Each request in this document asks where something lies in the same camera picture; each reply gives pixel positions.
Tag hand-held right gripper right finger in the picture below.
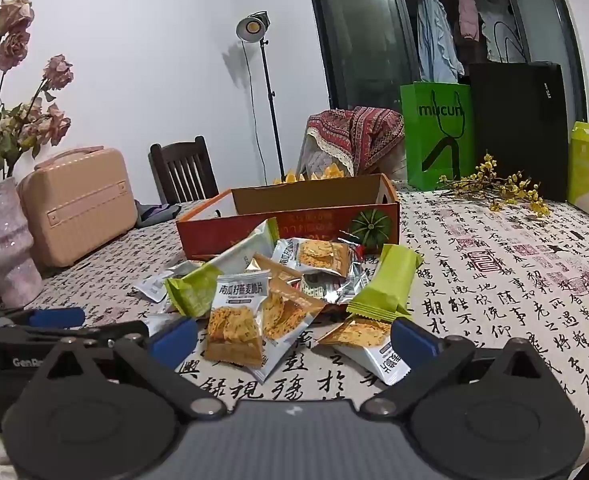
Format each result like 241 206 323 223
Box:
359 316 557 422

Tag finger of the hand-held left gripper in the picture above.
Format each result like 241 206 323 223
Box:
0 306 86 330
49 321 149 348

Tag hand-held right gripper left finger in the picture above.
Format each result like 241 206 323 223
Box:
32 316 228 422

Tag green white snack bag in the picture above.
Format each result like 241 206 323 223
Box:
166 217 280 318

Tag pile of snack packets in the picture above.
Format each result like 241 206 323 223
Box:
133 217 425 386

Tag green snack bar wrapper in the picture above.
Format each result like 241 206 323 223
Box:
347 243 424 322

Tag orange cardboard box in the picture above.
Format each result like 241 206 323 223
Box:
176 173 401 261

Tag pink hard-shell case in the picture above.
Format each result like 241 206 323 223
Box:
18 146 139 268

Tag grey purple cloth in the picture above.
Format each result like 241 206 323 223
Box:
134 200 182 228

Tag dark wooden chair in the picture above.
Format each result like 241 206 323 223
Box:
148 136 220 206

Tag yellow flower branch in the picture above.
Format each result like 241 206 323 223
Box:
437 154 552 218

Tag orange paper flowers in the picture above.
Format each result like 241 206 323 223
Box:
273 164 347 183

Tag grey upholstered chair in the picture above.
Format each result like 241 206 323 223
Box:
297 125 355 181

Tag green paper bag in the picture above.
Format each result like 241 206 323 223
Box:
399 81 476 192

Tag red patterned cloth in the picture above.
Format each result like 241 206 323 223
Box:
307 106 405 176

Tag black paper bag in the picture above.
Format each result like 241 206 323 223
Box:
469 20 570 202

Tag dried pink roses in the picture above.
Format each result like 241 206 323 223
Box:
0 0 72 181

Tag light blue hanging shirt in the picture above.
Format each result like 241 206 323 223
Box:
417 0 465 83

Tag black sliding glass door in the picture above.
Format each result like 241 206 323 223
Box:
304 0 589 121

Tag white hanging garment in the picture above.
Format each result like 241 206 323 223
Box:
479 5 525 63

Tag studio light on stand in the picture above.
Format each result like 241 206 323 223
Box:
235 11 288 186

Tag pink hanging garment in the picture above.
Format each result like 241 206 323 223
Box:
457 0 480 41

